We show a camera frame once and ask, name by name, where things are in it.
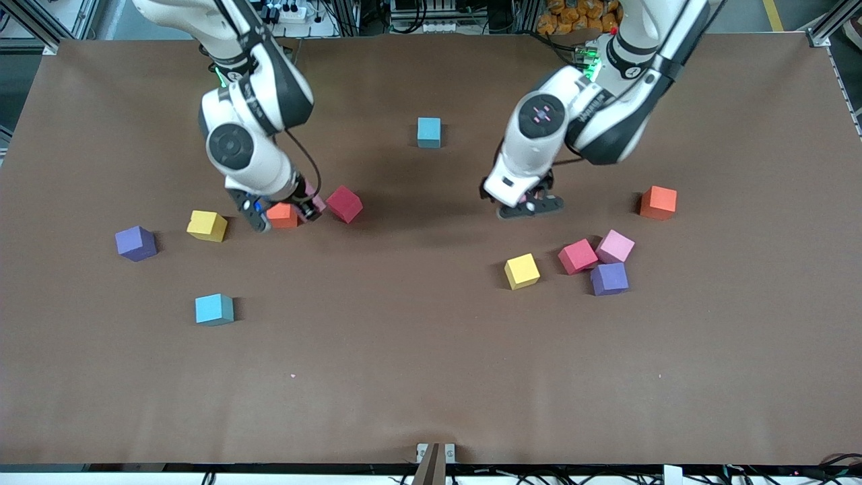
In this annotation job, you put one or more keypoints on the red foam block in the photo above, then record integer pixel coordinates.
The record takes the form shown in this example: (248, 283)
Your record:
(344, 203)
(576, 257)

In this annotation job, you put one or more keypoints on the blue foam block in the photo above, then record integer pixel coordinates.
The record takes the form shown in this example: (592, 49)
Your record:
(214, 310)
(429, 131)

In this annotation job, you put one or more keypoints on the purple foam block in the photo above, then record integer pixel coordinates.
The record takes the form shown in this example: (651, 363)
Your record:
(135, 244)
(609, 279)

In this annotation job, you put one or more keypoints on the brown paper table cover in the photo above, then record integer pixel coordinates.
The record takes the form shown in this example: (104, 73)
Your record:
(404, 350)

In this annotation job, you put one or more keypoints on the small white box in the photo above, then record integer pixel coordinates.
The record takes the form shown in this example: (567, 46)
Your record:
(673, 475)

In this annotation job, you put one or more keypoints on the orange foam block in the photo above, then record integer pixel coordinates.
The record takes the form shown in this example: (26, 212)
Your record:
(283, 217)
(658, 203)

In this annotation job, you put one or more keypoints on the yellow foam block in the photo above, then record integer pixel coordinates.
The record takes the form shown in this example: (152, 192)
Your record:
(207, 225)
(522, 271)

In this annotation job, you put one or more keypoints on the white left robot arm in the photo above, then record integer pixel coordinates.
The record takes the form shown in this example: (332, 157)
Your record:
(539, 148)

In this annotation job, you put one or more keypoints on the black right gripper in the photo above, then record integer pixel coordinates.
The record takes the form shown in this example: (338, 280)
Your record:
(305, 201)

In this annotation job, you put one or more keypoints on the aluminium frame profile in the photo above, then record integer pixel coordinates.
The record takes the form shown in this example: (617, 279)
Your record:
(40, 37)
(825, 30)

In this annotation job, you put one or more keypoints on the orange snack bag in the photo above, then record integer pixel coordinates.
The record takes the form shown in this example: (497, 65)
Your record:
(572, 17)

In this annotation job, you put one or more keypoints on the white power strip with plugs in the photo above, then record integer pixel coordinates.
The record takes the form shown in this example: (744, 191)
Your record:
(289, 12)

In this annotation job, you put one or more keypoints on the metal mount bracket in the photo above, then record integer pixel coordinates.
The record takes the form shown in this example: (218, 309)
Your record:
(434, 465)

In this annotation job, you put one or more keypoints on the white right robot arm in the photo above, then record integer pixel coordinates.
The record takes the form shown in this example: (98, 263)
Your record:
(249, 155)

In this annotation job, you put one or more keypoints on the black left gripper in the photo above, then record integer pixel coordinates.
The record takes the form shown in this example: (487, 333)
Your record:
(547, 182)

